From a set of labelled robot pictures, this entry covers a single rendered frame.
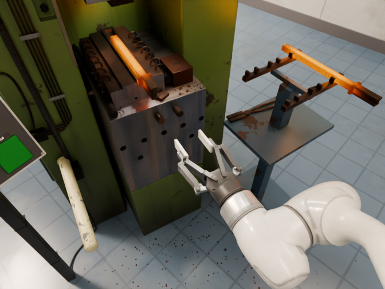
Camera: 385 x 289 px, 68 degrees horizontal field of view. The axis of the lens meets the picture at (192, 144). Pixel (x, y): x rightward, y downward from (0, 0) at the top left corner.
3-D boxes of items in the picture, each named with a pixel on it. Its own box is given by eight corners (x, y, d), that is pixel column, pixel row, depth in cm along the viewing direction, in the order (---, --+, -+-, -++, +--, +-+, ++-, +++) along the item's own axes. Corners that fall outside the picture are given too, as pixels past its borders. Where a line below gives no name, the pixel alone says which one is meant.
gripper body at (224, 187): (217, 216, 69) (199, 187, 75) (246, 201, 72) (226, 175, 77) (220, 200, 64) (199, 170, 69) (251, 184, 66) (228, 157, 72)
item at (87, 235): (101, 248, 101) (98, 242, 97) (86, 256, 99) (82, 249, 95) (71, 161, 127) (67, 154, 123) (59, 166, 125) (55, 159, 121)
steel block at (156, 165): (203, 160, 143) (206, 88, 110) (130, 192, 131) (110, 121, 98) (156, 97, 176) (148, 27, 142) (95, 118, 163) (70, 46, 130)
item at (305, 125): (333, 128, 131) (334, 125, 130) (268, 167, 116) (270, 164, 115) (284, 94, 148) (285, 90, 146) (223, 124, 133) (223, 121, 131)
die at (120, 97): (165, 90, 109) (163, 71, 102) (114, 108, 102) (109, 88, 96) (126, 41, 133) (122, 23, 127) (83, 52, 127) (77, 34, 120)
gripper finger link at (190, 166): (218, 186, 73) (215, 190, 72) (184, 164, 78) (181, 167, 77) (219, 177, 70) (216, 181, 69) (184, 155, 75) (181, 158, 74)
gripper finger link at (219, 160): (222, 176, 70) (227, 176, 70) (213, 143, 77) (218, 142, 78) (220, 185, 73) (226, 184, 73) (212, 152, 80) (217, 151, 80)
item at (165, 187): (200, 208, 178) (203, 160, 143) (144, 236, 166) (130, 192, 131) (162, 148, 211) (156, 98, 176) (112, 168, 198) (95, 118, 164)
